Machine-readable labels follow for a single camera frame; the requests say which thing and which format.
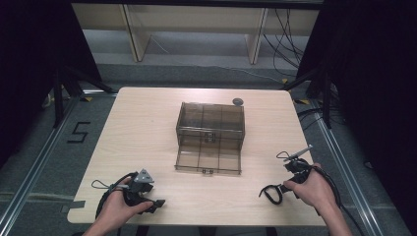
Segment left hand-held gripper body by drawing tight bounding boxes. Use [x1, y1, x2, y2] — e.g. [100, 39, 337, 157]
[122, 168, 155, 207]

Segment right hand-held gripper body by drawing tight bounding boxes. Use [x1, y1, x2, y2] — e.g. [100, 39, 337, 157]
[278, 145, 315, 194]

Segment person's right hand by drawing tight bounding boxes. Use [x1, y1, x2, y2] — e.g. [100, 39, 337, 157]
[283, 162, 339, 214]

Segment person's left hand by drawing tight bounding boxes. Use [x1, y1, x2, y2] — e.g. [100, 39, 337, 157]
[94, 188, 154, 231]

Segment grey tape strip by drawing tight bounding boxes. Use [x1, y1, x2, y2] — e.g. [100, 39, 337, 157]
[59, 200, 87, 214]

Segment black metal stand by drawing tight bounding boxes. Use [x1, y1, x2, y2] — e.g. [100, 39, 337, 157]
[280, 66, 332, 130]
[51, 64, 116, 130]

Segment transparent brown plastic storage box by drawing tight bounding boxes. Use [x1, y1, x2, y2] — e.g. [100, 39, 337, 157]
[174, 101, 247, 176]

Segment black curtain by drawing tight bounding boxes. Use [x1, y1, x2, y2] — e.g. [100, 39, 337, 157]
[295, 0, 417, 235]
[0, 0, 103, 168]

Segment black looped strap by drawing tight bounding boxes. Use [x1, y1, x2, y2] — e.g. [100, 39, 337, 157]
[258, 183, 285, 207]

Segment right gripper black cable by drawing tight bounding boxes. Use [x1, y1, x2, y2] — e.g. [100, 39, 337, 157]
[313, 165, 366, 236]

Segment black floor cables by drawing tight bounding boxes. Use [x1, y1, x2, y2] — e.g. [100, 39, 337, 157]
[296, 107, 346, 133]

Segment aluminium floor rail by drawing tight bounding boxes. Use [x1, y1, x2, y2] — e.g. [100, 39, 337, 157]
[0, 93, 82, 232]
[313, 106, 412, 236]

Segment thin white floor cable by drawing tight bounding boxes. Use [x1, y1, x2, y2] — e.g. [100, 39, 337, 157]
[149, 34, 284, 84]

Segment bundle of black hanging cables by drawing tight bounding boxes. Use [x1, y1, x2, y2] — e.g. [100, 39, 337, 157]
[263, 7, 307, 79]

